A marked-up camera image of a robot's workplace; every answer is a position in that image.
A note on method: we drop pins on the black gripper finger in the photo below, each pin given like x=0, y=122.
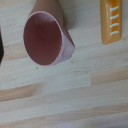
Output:
x=1, y=46

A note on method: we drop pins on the pink ceramic mug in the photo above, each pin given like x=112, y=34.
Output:
x=43, y=40

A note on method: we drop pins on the orange bar with white stripes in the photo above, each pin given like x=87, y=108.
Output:
x=111, y=23

